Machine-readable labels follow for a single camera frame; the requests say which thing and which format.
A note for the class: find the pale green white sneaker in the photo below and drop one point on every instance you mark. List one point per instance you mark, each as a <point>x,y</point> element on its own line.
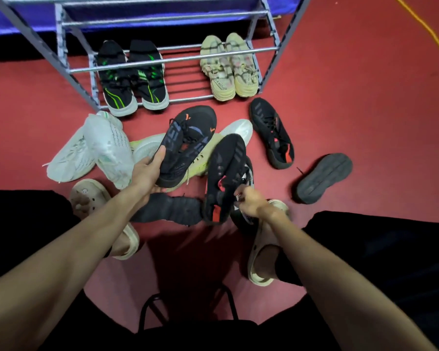
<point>146,146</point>
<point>237,128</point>

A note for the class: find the person's right fingers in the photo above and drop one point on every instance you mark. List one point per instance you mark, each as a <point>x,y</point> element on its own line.
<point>242,193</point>

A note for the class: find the person's left forearm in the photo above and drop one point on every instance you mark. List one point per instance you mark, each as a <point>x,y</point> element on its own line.
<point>58,259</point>

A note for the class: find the black sneaker with grey sole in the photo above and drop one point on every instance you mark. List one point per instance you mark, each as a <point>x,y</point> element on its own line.
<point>323,177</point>

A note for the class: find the black and white sneaker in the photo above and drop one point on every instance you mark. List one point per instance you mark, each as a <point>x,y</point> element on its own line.
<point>243,222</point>

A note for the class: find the person's right hand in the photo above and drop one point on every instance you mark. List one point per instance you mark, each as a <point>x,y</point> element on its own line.
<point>253,202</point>

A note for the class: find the black sneaker with red heel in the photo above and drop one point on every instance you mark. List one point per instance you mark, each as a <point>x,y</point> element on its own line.
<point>225,171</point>
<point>272,133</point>

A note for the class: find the black metal stool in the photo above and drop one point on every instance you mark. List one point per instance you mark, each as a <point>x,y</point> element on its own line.
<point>190,332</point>

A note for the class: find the white mesh sneaker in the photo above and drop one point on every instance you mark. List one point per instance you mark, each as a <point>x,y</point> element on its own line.
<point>69,160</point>
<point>109,149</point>

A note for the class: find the person's right forearm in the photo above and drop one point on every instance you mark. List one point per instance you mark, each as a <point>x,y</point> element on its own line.
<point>333,285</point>

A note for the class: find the person's left hand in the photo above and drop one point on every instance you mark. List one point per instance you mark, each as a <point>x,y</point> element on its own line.
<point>143,177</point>

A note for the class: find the blue cloth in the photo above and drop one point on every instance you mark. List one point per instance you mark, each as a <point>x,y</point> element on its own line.
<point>29,14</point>

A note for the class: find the beige chunky sneaker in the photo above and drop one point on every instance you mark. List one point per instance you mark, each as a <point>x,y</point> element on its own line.
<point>217,71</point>
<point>243,65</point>

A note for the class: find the beige foam clog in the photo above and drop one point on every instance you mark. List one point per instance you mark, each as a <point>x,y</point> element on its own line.
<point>261,237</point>
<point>93,191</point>

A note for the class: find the dark grey knit sneaker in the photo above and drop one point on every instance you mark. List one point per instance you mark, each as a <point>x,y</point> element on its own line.
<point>172,210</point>

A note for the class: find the grey metal shoe rack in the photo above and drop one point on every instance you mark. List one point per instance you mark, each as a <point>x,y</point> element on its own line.
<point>168,60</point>

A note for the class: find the black sneaker with orange logo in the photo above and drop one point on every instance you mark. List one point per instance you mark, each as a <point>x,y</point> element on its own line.
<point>186,142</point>

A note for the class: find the black sneaker with green stripes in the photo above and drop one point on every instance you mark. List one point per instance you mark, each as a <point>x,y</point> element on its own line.
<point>149,78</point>
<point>115,82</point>

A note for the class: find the person's left thumb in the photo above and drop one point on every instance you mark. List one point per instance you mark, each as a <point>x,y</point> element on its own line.
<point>158,157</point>

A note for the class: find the black shorts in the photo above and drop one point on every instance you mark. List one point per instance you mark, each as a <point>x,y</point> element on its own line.
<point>387,259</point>

